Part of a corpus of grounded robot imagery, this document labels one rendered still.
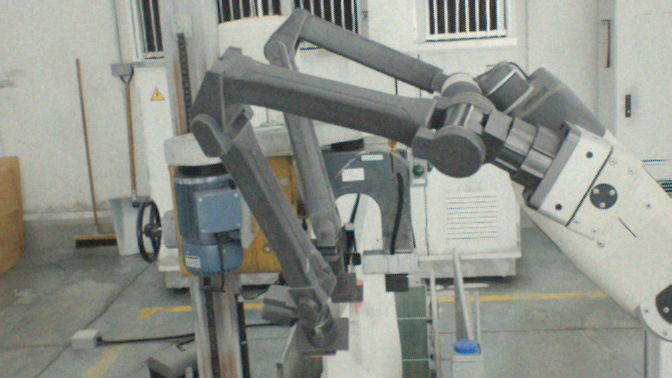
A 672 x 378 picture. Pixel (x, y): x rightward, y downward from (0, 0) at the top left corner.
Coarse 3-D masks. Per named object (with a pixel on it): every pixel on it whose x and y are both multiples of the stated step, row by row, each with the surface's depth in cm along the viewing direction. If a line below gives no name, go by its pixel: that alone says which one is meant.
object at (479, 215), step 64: (128, 0) 478; (256, 0) 482; (320, 0) 476; (448, 0) 473; (512, 0) 461; (320, 64) 477; (448, 64) 472; (448, 192) 488; (512, 192) 484; (448, 256) 497; (512, 256) 494
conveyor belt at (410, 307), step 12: (420, 288) 389; (396, 300) 376; (408, 300) 375; (420, 300) 374; (396, 312) 361; (408, 312) 360; (420, 312) 359; (408, 324) 347; (420, 324) 346; (408, 336) 334; (420, 336) 334; (408, 348) 323; (420, 348) 322; (408, 360) 312; (420, 360) 311; (408, 372) 302; (420, 372) 301
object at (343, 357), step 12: (336, 312) 205; (348, 312) 186; (324, 360) 180; (336, 360) 173; (348, 360) 183; (324, 372) 183; (336, 372) 173; (348, 372) 183; (360, 372) 200; (372, 372) 204
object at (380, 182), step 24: (384, 144) 220; (336, 168) 210; (360, 168) 210; (384, 168) 209; (408, 168) 213; (336, 192) 212; (360, 192) 211; (384, 192) 211; (408, 192) 210; (384, 216) 213; (408, 216) 212; (384, 240) 214; (408, 240) 213
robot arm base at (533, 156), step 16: (512, 128) 110; (528, 128) 111; (544, 128) 111; (560, 128) 115; (576, 128) 110; (512, 144) 110; (528, 144) 110; (544, 144) 109; (560, 144) 109; (576, 144) 108; (496, 160) 111; (512, 160) 110; (528, 160) 109; (544, 160) 109; (560, 160) 108; (512, 176) 112; (528, 176) 110; (544, 176) 109; (528, 192) 114; (544, 192) 109
